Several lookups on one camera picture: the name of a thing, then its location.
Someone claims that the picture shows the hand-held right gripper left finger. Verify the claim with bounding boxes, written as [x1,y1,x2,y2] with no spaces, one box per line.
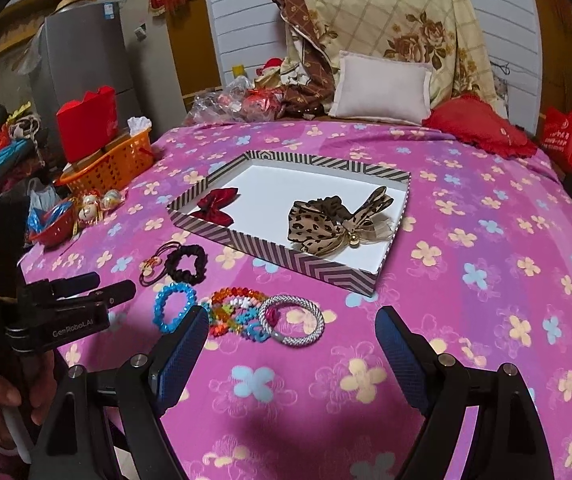
[27,305,211,480]

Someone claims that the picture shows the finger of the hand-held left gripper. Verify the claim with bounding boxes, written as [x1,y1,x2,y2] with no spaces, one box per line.
[48,272,102,297]
[52,280,137,313]

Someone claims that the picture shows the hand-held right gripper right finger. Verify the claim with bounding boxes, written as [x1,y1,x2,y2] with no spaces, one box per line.
[374,305,557,480]

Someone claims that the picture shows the multicolour star bead bracelet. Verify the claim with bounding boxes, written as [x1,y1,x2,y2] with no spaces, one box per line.
[208,298,263,341]

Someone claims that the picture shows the thin hair tie with bead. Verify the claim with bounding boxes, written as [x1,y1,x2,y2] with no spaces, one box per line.
[139,240,183,289]

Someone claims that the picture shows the blue star bead bracelet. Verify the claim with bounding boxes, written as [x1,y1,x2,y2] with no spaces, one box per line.
[238,310,273,345]

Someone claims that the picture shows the black scrunchie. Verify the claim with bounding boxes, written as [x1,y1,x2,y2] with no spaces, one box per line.
[164,244,209,284]

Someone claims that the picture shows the silver mesh bracelet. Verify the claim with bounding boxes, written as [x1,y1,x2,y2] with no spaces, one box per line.
[257,295,326,347]

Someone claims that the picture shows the striped shallow cardboard box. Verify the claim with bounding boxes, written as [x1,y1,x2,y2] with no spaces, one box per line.
[167,149,412,293]

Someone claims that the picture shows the red bowl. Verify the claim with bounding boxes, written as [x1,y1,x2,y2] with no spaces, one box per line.
[27,204,78,249]

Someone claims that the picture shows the round foil candies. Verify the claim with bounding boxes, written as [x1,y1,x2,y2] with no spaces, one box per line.
[77,189,123,227]

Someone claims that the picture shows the pink floral bedsheet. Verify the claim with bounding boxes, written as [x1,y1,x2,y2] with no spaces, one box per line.
[20,119,572,480]

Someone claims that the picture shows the white plastic bag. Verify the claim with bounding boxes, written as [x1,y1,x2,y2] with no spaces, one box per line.
[25,177,60,212]

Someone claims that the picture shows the orange plastic basket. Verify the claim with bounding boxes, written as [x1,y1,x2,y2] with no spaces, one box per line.
[55,127,155,197]

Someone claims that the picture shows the dark red velvet bow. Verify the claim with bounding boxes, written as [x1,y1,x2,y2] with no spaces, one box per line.
[189,187,237,227]

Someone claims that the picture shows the leopard print bow scrunchie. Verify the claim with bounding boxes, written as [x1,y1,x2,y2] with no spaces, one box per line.
[287,185,396,257]

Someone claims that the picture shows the red gift bag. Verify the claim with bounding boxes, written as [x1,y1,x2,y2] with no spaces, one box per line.
[55,86,120,164]

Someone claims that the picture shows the clear plastic bags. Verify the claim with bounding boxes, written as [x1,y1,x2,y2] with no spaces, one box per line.
[185,77,287,124]

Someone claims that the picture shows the grey refrigerator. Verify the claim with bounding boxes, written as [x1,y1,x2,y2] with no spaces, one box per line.
[40,1,143,162]

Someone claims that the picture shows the red ruffled cushion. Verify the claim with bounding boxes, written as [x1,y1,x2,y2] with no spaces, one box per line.
[422,94,538,157]

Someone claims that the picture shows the small beige pillow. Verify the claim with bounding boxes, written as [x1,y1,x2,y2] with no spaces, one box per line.
[328,50,433,125]

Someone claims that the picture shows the red shopping bag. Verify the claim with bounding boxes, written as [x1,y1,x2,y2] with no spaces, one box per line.
[540,102,572,177]

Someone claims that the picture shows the red santa toy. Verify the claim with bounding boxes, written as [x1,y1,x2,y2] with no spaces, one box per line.
[257,58,288,87]

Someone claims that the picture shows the brown patterned quilt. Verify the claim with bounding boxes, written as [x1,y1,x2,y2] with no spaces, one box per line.
[257,0,338,117]

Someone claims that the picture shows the cream floral quilt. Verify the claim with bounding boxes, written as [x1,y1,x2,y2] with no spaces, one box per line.
[285,0,508,117]

